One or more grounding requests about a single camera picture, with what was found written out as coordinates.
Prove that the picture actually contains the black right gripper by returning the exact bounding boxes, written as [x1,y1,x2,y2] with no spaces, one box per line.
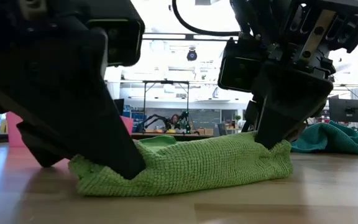
[255,0,358,150]

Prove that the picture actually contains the black round ceiling camera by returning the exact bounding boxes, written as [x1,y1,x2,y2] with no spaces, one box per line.
[186,48,198,62]

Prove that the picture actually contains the distant wooden table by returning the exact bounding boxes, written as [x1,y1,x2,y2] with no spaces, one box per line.
[131,132,216,140]

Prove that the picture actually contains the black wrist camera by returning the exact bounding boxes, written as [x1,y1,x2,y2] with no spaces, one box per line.
[218,39,262,93]
[85,17,146,68]

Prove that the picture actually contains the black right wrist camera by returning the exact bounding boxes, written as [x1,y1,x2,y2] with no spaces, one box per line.
[218,39,262,93]

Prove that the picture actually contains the black computer monitor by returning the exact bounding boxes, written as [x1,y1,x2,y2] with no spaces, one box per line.
[328,98,358,124]
[113,98,126,116]

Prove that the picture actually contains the green microfiber towel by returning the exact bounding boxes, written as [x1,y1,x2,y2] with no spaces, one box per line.
[68,131,294,197]

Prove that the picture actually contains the teal microfiber towel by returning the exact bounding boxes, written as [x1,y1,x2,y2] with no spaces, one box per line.
[290,120,358,156]

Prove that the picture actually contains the pink plastic basket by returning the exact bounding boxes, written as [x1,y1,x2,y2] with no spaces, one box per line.
[6,111,135,148]

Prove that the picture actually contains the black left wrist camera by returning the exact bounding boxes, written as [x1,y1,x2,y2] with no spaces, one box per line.
[85,17,146,68]

